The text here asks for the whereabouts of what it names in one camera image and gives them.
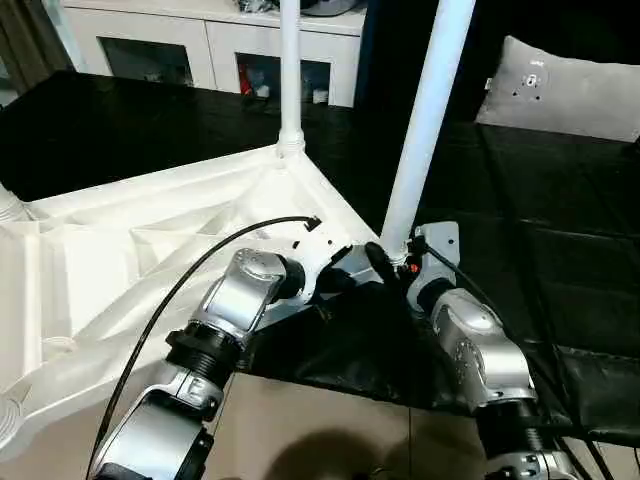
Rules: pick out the grey pillow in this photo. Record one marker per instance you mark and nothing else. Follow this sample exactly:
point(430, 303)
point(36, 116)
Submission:
point(565, 90)

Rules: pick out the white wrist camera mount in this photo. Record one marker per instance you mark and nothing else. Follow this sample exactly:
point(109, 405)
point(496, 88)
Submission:
point(435, 245)
point(320, 250)

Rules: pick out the black table mat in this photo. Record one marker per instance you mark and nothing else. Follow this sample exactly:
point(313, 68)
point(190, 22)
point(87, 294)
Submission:
point(525, 175)

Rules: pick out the white plastic table top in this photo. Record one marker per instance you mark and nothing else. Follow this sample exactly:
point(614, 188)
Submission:
point(150, 240)

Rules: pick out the grey pot on cabinet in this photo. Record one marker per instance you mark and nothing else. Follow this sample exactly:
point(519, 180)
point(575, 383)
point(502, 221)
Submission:
point(335, 5)

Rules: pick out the small white jar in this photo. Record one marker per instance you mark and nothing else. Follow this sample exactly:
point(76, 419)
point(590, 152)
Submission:
point(320, 96)
point(263, 92)

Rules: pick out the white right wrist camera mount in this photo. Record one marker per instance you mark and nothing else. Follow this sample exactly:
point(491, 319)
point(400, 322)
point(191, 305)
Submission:
point(435, 245)

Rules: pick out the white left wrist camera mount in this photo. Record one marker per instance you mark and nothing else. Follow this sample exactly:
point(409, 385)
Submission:
point(320, 250)

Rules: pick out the white glass-door cabinet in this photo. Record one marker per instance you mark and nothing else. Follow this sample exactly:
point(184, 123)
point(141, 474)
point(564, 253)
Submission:
point(200, 40)

